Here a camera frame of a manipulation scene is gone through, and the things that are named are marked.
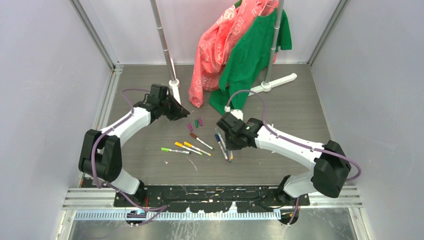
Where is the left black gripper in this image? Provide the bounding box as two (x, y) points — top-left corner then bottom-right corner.
(159, 94), (189, 122)

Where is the clear capped green marker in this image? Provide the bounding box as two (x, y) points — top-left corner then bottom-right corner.
(214, 127), (227, 150)

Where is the blue capped marker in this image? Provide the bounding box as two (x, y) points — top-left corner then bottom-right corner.
(214, 134), (229, 162)

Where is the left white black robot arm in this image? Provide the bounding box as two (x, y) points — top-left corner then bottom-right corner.
(78, 83), (190, 207)

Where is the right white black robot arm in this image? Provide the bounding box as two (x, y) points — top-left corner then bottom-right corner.
(216, 112), (352, 206)

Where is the left clothes rack pole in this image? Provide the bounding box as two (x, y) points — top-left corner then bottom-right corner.
(149, 0), (181, 104)

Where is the clothes rack pole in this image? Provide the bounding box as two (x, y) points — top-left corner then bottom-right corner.
(149, 0), (181, 104)
(248, 0), (297, 97)

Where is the brown capped marker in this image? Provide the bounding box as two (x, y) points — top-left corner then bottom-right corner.
(189, 132), (214, 150)

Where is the orange capped marker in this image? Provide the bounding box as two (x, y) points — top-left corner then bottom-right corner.
(174, 142), (203, 155)

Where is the yellow capped marker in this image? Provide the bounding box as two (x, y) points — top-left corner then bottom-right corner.
(183, 141), (212, 156)

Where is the light green capped marker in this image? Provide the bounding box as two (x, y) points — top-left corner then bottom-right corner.
(161, 147), (191, 155)

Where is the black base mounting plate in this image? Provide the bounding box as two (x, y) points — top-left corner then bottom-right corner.
(113, 185), (310, 224)

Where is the right clothes rack pole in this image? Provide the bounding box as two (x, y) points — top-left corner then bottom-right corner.
(248, 0), (297, 97)

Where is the pink patterned garment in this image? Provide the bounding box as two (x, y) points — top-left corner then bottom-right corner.
(188, 0), (279, 108)

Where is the green t-shirt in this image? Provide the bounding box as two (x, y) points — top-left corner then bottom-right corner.
(209, 8), (292, 115)

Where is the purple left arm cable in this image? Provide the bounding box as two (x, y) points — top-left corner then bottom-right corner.
(90, 88), (169, 227)

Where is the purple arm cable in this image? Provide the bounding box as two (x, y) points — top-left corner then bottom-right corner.
(90, 88), (169, 227)
(225, 89), (363, 227)

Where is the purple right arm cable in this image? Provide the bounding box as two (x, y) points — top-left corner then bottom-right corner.
(225, 89), (363, 227)

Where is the perforated metal rail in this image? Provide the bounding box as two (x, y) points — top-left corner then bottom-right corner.
(74, 209), (281, 221)

